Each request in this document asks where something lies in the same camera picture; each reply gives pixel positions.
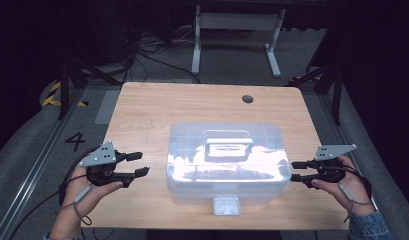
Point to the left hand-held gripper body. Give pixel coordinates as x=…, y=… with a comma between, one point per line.
x=98, y=157

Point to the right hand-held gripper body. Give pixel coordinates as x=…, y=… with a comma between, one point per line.
x=332, y=166

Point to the clear plastic storage box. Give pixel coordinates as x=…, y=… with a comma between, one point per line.
x=227, y=160

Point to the person's right hand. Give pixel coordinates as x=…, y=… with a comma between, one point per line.
x=353, y=190

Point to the person's left hand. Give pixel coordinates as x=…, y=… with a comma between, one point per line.
x=79, y=196

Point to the grey floor plate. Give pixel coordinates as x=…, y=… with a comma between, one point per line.
x=107, y=107

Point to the black tripod stand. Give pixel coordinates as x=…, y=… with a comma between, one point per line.
x=64, y=90
x=336, y=96

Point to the yellow black floor tape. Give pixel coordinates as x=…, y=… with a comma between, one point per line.
x=53, y=99

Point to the grey table grommet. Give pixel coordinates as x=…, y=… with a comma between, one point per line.
x=247, y=99

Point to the white metal stand frame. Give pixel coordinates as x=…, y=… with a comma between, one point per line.
x=196, y=50

